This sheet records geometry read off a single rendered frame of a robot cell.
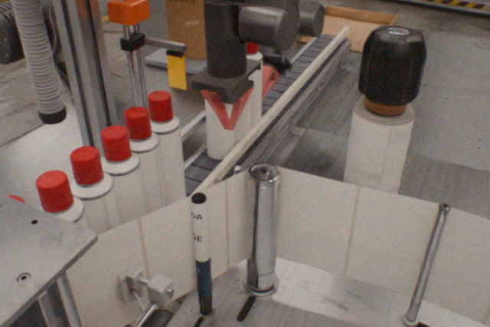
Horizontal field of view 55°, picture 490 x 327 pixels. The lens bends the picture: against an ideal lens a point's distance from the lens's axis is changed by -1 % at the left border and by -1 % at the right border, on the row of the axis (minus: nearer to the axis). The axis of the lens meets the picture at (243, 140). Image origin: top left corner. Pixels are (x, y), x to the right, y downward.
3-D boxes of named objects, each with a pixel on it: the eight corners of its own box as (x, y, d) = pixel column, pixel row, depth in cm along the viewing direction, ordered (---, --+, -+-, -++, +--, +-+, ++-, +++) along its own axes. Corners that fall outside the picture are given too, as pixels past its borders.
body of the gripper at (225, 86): (262, 72, 72) (262, 24, 68) (230, 101, 64) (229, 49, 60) (223, 64, 74) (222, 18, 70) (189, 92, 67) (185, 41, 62)
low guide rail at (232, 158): (119, 296, 60) (117, 286, 59) (112, 293, 61) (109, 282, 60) (348, 32, 142) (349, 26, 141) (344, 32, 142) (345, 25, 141)
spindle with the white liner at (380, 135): (388, 234, 72) (429, 47, 56) (331, 217, 75) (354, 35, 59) (399, 200, 79) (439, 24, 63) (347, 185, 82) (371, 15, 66)
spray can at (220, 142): (226, 165, 87) (223, 60, 76) (201, 157, 89) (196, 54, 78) (240, 151, 91) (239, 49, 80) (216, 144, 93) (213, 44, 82)
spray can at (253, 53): (256, 138, 95) (257, 40, 84) (231, 133, 96) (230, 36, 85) (264, 125, 99) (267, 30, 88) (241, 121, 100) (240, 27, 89)
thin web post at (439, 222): (416, 330, 58) (454, 214, 48) (400, 324, 58) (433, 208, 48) (419, 318, 59) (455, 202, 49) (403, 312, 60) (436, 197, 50)
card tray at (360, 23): (376, 56, 143) (378, 43, 141) (295, 41, 153) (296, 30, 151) (395, 26, 166) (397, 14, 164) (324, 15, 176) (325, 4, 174)
